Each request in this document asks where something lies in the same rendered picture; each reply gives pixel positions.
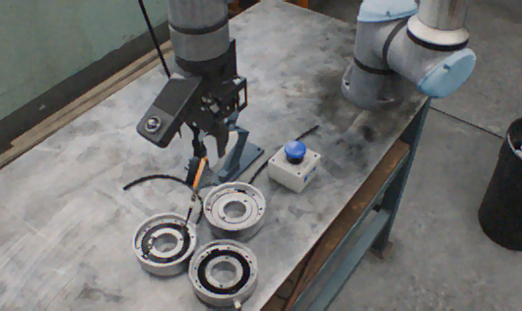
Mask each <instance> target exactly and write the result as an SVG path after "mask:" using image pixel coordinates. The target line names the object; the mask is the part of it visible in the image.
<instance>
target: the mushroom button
mask: <svg viewBox="0 0 522 311"><path fill-rule="evenodd" d="M284 151H285V154H286V155H287V156H288V157H290V158H292V159H297V158H302V157H303V156H304V155H305V153H306V147H305V145H304V144H303V143H302V142H300V141H290V142H288V143H287V144H286V145H285V148H284Z"/></svg>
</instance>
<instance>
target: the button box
mask: <svg viewBox="0 0 522 311"><path fill-rule="evenodd" d="M289 142H290V141H289ZM284 148H285V146H283V147H282V148H280V149H279V151H278V152H277V153H276V154H275V155H274V156H273V157H272V158H271V159H269V160H268V178H270V179H271V180H273V181H275V182H277V183H280V184H282V185H283V186H285V187H287V188H289V189H290V190H292V191H293V192H295V193H297V194H300V193H301V191H302V189H303V188H304V187H305V186H306V185H307V184H308V183H309V182H311V180H312V178H313V177H314V176H315V175H316V174H317V173H318V172H319V166H320V159H321V155H319V154H317V153H315V152H313V151H311V150H309V149H306V153H305V155H304V156H303V157H302V158H297V159H292V158H290V157H288V156H287V155H286V154H285V151H284Z"/></svg>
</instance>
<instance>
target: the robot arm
mask: <svg viewBox="0 0 522 311"><path fill-rule="evenodd" d="M235 1H238V0H165V4H166V9H167V19H168V24H169V30H170V41H171V46H172V50H173V52H174V54H175V63H176V65H177V66H178V67H177V68H176V69H175V70H174V71H173V74H172V76H171V77H170V78H169V79H168V80H167V82H166V83H165V85H164V86H163V89H162V90H161V91H160V93H159V94H158V96H157V97H156V98H155V99H154V101H153V103H152V105H151V106H150V108H148V109H147V111H146V112H145V114H144V117H143V118H142V119H141V120H140V121H139V123H138V124H137V126H136V131H137V133H138V134H139V135H140V136H142V137H143V139H146V140H148V141H149V142H151V143H152V144H153V145H155V146H157V147H158V148H159V149H163V148H167V146H168V145H169V143H170V142H171V140H172V139H173V137H175V135H176V134H177V133H178V135H179V137H180V138H182V141H183V143H184V145H185V147H186V150H187V151H188V152H189V154H190V155H191V157H193V156H197V155H201V152H200V142H201V141H202V139H203V141H204V145H205V146H206V148H207V160H208V162H209V164H208V168H209V169H210V170H212V171H214V172H215V173H217V172H218V171H219V170H220V169H221V168H222V167H223V164H224V161H225V159H226V156H227V155H228V153H229V151H230V149H231V148H233V146H234V145H235V144H236V142H237V139H238V134H237V132H235V131H233V132H229V129H228V126H227V124H225V123H224V119H225V118H228V117H230V115H231V114H232V113H234V112H235V104H236V110H237V113H239V112H242V110H243V109H244V108H245V107H246V106H247V105H248V103H247V80H246V78H245V77H243V76H241V75H239V74H238V73H237V66H236V49H235V38H233V37H229V30H228V3H231V2H235ZM420 2H421V4H420V7H419V10H418V9H417V4H416V3H415V1H413V0H364V1H363V2H362V4H361V6H360V8H359V16H358V20H359V21H358V26H357V38H356V43H355V49H354V54H353V61H352V62H351V64H350V66H349V67H348V69H347V70H346V73H345V75H344V77H343V80H342V86H341V90H342V94H343V96H345V97H346V99H347V100H349V101H350V103H352V104H354V105H356V106H358V107H362V108H366V109H370V110H391V109H394V108H397V106H399V105H401V104H402V103H403V101H404V100H405V97H406V94H407V89H408V86H407V81H408V82H409V83H411V84H412V85H413V86H414V87H415V88H416V89H417V90H418V91H420V92H423V93H425V94H426V95H427V96H428V97H430V98H433V99H439V98H443V97H445V96H447V95H449V94H452V93H453V92H454V91H455V90H457V89H458V88H459V87H460V86H461V85H462V83H464V82H465V81H466V79H467V78H468V77H469V76H470V74H471V72H472V71H473V70H474V66H475V64H476V60H477V57H476V55H475V53H474V52H473V51H472V50H471V49H470V48H467V44H468V42H469V36H470V29H469V27H467V25H466V24H465V19H466V16H467V14H468V12H467V11H468V9H469V6H470V0H421V1H420ZM237 79H240V80H241V81H239V82H237V83H235V82H233V80H237ZM242 90H244V101H243V102H242V103H241V104H239V102H240V95H239V92H241V91H242ZM208 132H209V133H208Z"/></svg>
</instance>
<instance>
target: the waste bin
mask: <svg viewBox="0 0 522 311"><path fill-rule="evenodd" d="M521 146H522V117H520V118H516V120H514V121H513V122H512V124H510V125H509V128H508V129H507V131H506V134H505V139H504V141H503V143H502V144H501V149H500V151H499V154H498V156H497V157H498V160H497V165H496V166H495V169H494V171H493V173H492V178H491V179H490V182H489V186H488V189H487V191H486V193H485V195H484V198H483V202H482V204H481V207H480V208H479V212H478V217H479V222H480V226H481V228H482V229H483V230H484V233H486V234H487V235H488V237H489V238H490V239H492V240H493V241H495V243H497V244H499V245H501V246H502V247H504V248H509V249H511V250H514V251H522V157H521V156H520V155H519V154H518V153H517V152H516V151H521Z"/></svg>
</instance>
